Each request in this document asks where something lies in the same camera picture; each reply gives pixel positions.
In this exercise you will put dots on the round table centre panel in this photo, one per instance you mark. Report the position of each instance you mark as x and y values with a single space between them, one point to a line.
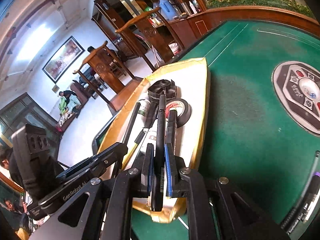
296 85

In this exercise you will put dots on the blue thermos jug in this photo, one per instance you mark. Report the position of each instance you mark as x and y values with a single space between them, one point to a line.
168 10

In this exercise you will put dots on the black marker pen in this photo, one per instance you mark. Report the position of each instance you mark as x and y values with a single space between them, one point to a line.
118 163

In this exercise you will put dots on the grey marker white cap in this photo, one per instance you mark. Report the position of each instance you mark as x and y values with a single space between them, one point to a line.
143 128

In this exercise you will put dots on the black tape roll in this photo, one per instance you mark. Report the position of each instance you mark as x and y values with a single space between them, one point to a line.
183 110

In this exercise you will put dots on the framed wall painting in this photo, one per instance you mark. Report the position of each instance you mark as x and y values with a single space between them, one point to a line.
63 58

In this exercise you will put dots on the yellow white tray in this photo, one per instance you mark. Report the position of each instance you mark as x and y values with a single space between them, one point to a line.
191 80

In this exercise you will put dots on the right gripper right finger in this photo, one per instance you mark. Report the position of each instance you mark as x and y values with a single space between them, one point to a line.
217 208

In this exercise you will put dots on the black marker yellow cap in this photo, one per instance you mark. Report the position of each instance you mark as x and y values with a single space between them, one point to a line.
171 128

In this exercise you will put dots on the wooden chair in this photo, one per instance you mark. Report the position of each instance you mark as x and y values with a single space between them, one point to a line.
152 36
102 60

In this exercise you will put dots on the long black pen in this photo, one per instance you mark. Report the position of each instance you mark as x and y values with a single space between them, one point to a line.
158 163

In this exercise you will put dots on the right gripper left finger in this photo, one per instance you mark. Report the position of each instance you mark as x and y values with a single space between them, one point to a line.
102 209

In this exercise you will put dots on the white plastic bottle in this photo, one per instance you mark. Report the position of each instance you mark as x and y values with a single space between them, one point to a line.
150 138

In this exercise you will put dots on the purple capped black pen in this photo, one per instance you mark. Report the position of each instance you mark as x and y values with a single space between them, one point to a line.
308 195

